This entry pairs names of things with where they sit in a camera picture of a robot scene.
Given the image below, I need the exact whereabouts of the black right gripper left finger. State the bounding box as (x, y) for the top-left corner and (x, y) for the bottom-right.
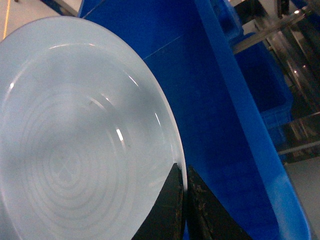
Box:
(132, 163), (185, 240)

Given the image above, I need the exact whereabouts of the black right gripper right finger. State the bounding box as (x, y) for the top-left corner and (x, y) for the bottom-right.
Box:
(186, 165), (252, 240)

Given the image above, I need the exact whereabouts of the light blue oval tray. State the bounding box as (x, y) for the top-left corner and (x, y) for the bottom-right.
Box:
(0, 16), (187, 240)

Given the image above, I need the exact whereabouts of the blue crate on shelf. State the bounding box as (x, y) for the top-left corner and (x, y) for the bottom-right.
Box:
(78, 0), (311, 240)

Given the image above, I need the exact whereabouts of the stainless steel shelf rack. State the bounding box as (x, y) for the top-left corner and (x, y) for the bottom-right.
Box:
(231, 0), (320, 165)

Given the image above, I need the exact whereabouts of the blue crate behind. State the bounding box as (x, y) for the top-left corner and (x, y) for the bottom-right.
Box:
(216, 0), (293, 129)

